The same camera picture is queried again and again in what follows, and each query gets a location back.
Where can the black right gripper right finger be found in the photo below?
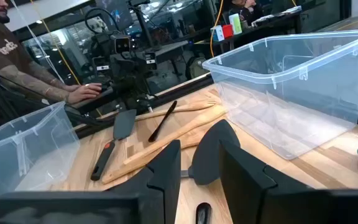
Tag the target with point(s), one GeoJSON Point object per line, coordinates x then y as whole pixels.
{"type": "Point", "coordinates": [253, 193]}

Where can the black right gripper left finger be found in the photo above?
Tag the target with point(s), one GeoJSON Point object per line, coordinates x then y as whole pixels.
{"type": "Point", "coordinates": [163, 186]}

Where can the wooden spatula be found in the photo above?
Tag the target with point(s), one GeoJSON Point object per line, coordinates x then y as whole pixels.
{"type": "Point", "coordinates": [182, 132]}
{"type": "Point", "coordinates": [126, 170]}

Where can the slim black plastic utensil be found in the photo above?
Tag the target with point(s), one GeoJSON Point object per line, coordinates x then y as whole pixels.
{"type": "Point", "coordinates": [203, 214]}
{"type": "Point", "coordinates": [163, 119]}

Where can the wooden fork spoon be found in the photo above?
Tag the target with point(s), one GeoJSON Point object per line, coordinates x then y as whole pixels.
{"type": "Point", "coordinates": [182, 108]}

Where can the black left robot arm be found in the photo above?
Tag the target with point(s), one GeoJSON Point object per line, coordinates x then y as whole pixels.
{"type": "Point", "coordinates": [99, 46]}

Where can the person's hand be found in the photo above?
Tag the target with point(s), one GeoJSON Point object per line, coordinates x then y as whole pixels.
{"type": "Point", "coordinates": [84, 93]}

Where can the computer monitor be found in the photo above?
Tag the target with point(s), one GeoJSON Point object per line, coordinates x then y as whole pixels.
{"type": "Point", "coordinates": [113, 15]}

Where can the dark backpack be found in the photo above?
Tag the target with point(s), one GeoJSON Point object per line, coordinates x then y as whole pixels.
{"type": "Point", "coordinates": [197, 68]}

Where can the clear plastic bin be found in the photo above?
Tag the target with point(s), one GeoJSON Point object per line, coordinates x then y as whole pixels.
{"type": "Point", "coordinates": [291, 109]}
{"type": "Point", "coordinates": [26, 149]}

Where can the white and blue box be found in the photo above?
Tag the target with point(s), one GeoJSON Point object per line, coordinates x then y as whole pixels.
{"type": "Point", "coordinates": [217, 33]}

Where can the red box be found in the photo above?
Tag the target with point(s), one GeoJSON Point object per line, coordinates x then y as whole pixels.
{"type": "Point", "coordinates": [227, 31]}

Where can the white and green box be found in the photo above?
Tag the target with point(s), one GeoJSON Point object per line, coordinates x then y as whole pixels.
{"type": "Point", "coordinates": [235, 24]}

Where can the person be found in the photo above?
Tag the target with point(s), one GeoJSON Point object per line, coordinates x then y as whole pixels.
{"type": "Point", "coordinates": [245, 11]}
{"type": "Point", "coordinates": [2, 53]}

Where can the black desk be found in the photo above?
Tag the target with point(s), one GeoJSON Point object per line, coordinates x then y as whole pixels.
{"type": "Point", "coordinates": [269, 28]}

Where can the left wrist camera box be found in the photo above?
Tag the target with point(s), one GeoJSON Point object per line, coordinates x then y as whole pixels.
{"type": "Point", "coordinates": [122, 45]}

